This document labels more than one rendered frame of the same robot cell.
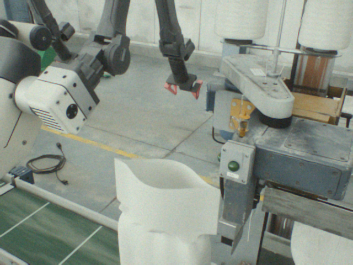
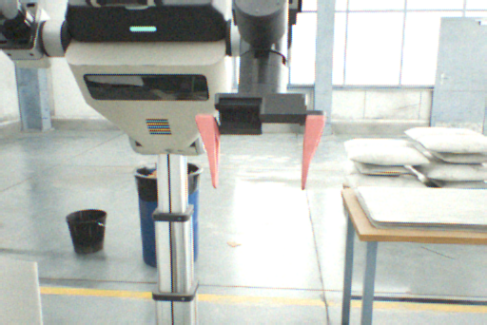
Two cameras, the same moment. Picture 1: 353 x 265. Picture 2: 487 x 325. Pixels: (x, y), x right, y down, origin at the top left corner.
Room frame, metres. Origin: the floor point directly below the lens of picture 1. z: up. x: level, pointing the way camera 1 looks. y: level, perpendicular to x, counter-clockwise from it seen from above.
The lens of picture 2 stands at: (2.01, 0.28, 1.40)
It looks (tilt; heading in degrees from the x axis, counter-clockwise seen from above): 13 degrees down; 157
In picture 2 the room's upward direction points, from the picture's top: straight up
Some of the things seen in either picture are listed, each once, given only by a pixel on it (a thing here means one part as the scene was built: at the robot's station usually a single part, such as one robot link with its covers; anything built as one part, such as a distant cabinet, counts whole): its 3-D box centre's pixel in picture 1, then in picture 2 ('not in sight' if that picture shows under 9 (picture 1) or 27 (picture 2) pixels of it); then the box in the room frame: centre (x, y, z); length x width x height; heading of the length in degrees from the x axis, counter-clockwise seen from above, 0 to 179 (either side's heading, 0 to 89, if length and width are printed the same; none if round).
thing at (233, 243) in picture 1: (230, 236); not in sight; (0.79, -0.18, 0.98); 0.09 x 0.05 x 0.05; 152
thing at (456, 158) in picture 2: not in sight; (456, 151); (-0.98, 3.66, 0.57); 0.66 x 0.43 x 0.13; 152
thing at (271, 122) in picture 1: (275, 117); not in sight; (0.88, -0.28, 1.35); 0.09 x 0.09 x 0.03
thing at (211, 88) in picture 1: (215, 100); not in sight; (1.28, -0.15, 1.25); 0.10 x 0.08 x 0.12; 177
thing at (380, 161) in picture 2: not in sight; (385, 155); (-1.11, 2.98, 0.57); 0.66 x 0.42 x 0.13; 54
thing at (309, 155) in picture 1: (289, 170); not in sight; (0.82, -0.33, 1.21); 0.30 x 0.25 x 0.30; 62
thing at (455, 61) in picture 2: not in sight; (463, 77); (-4.12, 7.20, 1.05); 1.00 x 0.10 x 2.10; 62
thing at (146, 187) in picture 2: not in sight; (169, 214); (-1.02, 1.02, 0.32); 0.51 x 0.48 x 0.65; 152
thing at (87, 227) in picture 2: not in sight; (87, 232); (-1.41, 0.49, 0.13); 0.30 x 0.30 x 0.26
